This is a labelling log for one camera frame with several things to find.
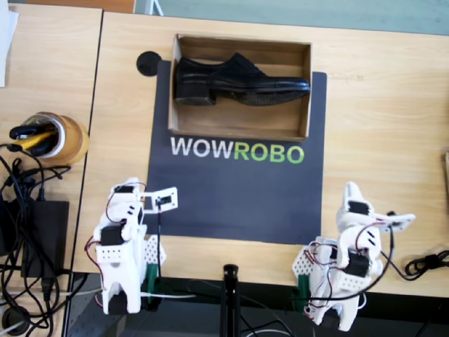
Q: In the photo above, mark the black leather dress shoe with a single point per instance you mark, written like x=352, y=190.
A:
x=196, y=77

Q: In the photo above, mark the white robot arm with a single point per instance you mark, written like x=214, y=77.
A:
x=117, y=277
x=345, y=312

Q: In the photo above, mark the open cardboard box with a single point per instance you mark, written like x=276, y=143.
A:
x=245, y=123

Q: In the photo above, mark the brown packing tape roll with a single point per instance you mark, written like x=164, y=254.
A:
x=74, y=140

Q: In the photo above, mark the green table clamp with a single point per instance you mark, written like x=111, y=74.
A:
x=303, y=291
x=152, y=281

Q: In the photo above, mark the white tape roll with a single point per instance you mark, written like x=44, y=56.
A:
x=61, y=138

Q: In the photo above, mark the black power adapter brick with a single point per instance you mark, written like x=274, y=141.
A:
x=45, y=238

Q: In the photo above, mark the dark mat with WOWROBO print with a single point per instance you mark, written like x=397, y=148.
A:
x=238, y=203

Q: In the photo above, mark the black round desk grommet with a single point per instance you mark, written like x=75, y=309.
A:
x=147, y=63

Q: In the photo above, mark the white paper stack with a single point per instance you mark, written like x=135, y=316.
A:
x=5, y=42

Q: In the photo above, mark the brown wooden board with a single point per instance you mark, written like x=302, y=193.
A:
x=70, y=5

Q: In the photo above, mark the white arm camera mount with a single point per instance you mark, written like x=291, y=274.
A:
x=400, y=222
x=168, y=200

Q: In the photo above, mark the white perforated base plate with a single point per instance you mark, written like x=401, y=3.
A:
x=302, y=263
x=153, y=249

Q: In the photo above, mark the black camera stand pole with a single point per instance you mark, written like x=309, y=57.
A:
x=231, y=298

